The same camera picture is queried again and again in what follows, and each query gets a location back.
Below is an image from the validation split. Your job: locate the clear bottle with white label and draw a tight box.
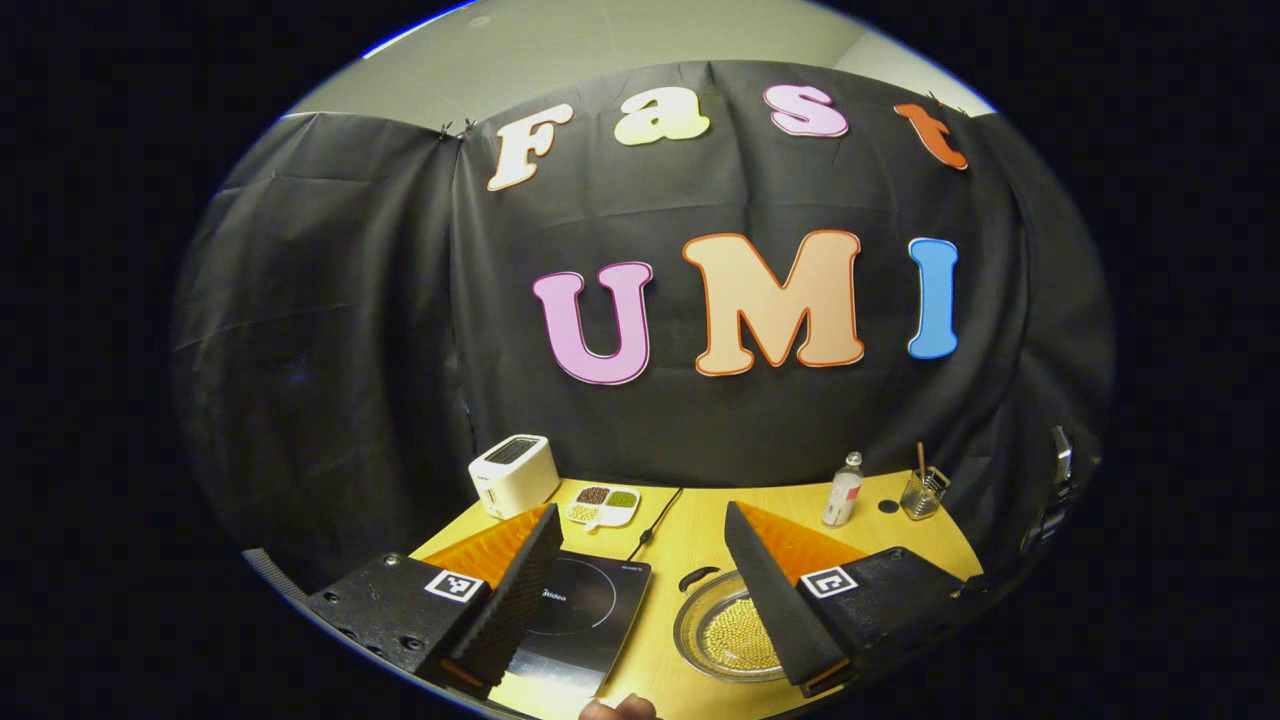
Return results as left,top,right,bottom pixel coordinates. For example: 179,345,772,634
822,451,865,528

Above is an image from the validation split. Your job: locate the wire mesh holder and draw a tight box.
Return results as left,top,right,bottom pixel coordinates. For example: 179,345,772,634
900,465,951,521

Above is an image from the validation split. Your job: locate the steel pot with yellow beans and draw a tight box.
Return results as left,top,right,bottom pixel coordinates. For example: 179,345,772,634
672,566,801,684

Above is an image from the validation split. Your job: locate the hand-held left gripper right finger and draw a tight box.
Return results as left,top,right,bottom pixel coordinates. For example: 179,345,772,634
724,501,986,699

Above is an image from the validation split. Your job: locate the black power cable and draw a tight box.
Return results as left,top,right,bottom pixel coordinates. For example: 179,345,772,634
627,487,685,561

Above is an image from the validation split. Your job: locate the white divided dish of beans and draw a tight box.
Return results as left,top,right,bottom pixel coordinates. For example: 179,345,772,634
565,484,642,532

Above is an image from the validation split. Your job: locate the black induction cooktop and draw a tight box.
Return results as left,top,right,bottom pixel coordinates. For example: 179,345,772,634
488,548,653,699

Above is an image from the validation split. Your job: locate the white toaster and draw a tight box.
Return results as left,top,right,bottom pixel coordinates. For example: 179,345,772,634
468,434,561,520

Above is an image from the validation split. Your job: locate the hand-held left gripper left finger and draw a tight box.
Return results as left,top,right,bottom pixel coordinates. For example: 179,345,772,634
305,503,564,701

